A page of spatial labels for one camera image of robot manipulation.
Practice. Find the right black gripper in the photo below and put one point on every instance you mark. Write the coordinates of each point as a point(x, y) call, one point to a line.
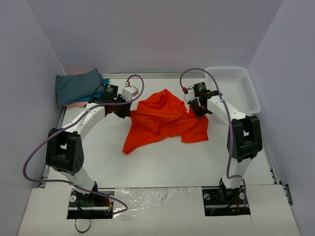
point(197, 108)

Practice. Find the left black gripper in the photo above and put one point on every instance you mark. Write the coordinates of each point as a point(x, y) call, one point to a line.
point(124, 110)

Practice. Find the orange t shirt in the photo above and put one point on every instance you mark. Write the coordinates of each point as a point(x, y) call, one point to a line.
point(161, 116)

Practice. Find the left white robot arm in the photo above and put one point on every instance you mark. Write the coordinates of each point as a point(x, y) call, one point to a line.
point(65, 152)

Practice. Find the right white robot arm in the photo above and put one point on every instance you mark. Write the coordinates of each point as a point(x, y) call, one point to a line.
point(244, 139)

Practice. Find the folded blue t shirt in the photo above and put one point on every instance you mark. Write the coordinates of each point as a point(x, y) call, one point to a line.
point(97, 95)

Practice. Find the white plastic basket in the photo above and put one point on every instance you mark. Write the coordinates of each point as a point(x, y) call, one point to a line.
point(236, 86)

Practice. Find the folded pink t shirt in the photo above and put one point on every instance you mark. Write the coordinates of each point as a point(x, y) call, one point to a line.
point(77, 104)

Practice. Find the folded grey t shirt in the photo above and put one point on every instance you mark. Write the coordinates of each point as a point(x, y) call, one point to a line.
point(72, 87)

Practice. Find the white foam board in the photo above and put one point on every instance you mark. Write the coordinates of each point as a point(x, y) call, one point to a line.
point(162, 212)

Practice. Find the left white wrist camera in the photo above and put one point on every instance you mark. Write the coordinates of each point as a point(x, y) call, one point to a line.
point(129, 92)

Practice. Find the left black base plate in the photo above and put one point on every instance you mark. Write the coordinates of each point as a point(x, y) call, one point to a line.
point(89, 206)

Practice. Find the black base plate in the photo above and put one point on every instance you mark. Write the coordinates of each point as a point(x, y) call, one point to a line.
point(214, 205)
point(89, 206)

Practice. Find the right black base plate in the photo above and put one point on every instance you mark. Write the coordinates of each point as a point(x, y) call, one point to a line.
point(214, 205)

